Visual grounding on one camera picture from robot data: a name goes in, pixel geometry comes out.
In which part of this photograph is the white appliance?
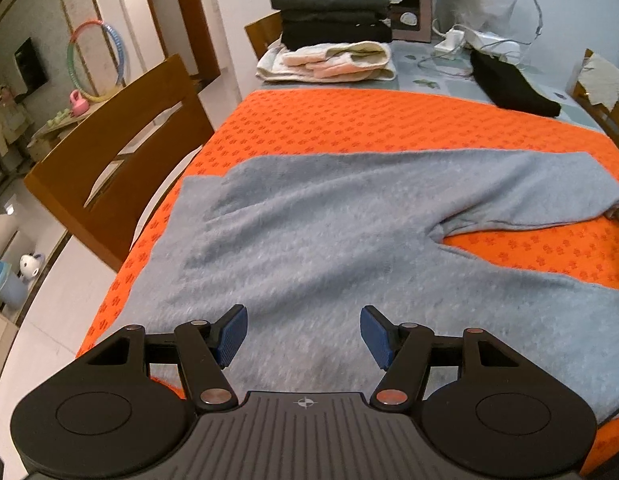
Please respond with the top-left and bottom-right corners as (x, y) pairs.
(463, 29), (523, 64)

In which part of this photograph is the black wall television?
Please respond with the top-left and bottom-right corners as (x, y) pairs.
(14, 37), (49, 96)

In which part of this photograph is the white toy figure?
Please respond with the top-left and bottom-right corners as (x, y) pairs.
(18, 252), (44, 279)

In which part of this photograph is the cream pink folded garment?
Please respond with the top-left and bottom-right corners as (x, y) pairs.
(255, 40), (397, 84)

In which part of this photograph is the beige hanging jacket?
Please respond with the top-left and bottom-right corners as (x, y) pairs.
(0, 85), (28, 157)

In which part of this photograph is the multicoloured hula hoop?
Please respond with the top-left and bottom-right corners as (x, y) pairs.
(66, 18), (124, 104)

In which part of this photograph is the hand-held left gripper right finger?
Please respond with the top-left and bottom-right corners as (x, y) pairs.
(359, 304), (523, 412)

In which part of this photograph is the brown wooden door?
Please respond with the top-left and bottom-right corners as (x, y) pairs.
(138, 0), (221, 92)

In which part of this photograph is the cream cloth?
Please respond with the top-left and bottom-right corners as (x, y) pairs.
(577, 52), (619, 112)

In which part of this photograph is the large wooden chair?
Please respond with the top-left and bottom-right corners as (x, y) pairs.
(24, 54), (216, 273)

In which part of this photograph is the orange patterned mat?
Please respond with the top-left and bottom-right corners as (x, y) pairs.
(76, 87), (619, 480)

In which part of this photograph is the grey cable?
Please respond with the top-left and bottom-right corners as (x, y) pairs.
(417, 52), (475, 82)

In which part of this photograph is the blue bucket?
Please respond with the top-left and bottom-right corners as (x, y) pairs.
(0, 261), (26, 306)

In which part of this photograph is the black folded garment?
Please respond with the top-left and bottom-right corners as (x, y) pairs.
(469, 49), (561, 119)
(280, 22), (393, 52)

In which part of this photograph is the leaf patterned tablecloth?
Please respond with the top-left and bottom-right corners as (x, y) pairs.
(254, 39), (619, 147)

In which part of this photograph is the white power adapter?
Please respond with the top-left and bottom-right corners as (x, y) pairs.
(433, 27), (469, 57)

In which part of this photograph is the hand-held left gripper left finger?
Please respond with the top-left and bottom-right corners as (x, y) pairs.
(82, 304), (250, 412)

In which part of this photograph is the grey sweater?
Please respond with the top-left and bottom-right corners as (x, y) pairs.
(149, 150), (619, 428)

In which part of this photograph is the white plastic bag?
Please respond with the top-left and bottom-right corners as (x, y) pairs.
(447, 0), (545, 46)

